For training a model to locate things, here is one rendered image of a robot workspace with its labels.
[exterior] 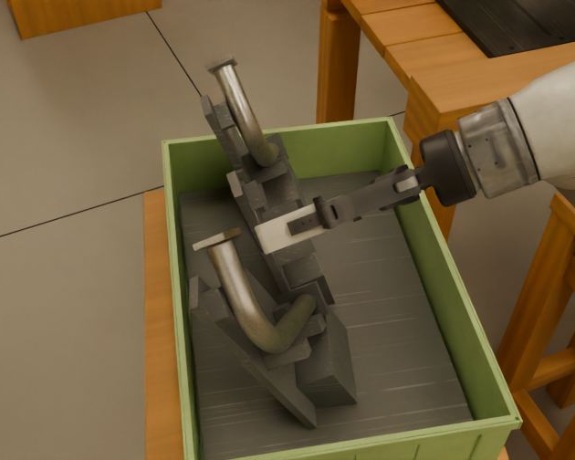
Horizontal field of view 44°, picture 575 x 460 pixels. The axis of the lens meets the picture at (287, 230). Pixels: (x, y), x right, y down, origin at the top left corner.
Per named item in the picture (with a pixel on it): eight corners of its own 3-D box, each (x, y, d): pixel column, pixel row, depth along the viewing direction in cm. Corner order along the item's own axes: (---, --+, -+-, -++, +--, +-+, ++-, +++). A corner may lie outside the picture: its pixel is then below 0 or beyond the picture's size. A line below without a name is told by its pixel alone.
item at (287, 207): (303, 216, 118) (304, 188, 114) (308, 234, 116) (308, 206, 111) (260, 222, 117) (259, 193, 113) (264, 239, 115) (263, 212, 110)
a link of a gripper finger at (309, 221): (340, 217, 69) (335, 220, 67) (294, 235, 71) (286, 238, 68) (335, 203, 69) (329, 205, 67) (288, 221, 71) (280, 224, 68)
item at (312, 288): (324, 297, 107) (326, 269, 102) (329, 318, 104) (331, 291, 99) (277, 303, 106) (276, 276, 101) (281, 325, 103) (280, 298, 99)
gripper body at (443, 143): (454, 128, 77) (374, 160, 79) (452, 124, 69) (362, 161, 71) (479, 193, 77) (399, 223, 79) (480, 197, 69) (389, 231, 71)
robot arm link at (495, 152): (507, 92, 67) (445, 118, 68) (542, 183, 67) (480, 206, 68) (504, 99, 76) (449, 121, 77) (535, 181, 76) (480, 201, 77)
